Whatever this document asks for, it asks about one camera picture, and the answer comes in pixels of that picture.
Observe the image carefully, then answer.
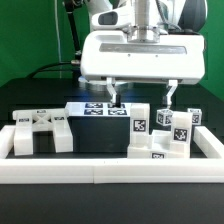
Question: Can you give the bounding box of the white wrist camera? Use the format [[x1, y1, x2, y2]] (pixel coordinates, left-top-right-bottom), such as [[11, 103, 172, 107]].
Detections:
[[91, 9, 132, 31]]

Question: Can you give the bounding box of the white marker base plate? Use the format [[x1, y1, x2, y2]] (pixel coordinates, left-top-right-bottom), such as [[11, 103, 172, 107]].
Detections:
[[66, 102, 131, 117]]

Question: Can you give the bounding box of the black cable bundle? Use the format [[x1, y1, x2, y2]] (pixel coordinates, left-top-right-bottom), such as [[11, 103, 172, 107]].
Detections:
[[26, 0, 86, 79]]

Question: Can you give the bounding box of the white chair back frame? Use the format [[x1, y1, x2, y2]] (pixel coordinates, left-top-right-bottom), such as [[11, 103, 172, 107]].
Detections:
[[13, 108, 73, 156]]

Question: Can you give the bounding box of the white tagged cube far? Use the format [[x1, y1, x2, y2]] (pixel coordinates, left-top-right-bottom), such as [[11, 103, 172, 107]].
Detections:
[[187, 108, 202, 125]]

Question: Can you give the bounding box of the white tagged cube nut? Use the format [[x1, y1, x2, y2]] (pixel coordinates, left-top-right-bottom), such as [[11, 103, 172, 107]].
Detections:
[[156, 109, 173, 126]]

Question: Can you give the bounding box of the white chair seat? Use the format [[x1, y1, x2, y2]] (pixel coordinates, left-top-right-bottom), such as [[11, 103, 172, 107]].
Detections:
[[127, 130, 190, 159]]

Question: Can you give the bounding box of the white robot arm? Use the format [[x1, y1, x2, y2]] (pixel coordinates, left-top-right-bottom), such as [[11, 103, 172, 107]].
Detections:
[[80, 0, 207, 107]]

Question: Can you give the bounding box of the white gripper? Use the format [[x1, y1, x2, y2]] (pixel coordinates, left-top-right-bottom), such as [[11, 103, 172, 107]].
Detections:
[[81, 31, 205, 108]]

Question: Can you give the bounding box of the white U-shaped fence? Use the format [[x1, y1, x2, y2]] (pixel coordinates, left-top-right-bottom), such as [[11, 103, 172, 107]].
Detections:
[[0, 125, 224, 184]]

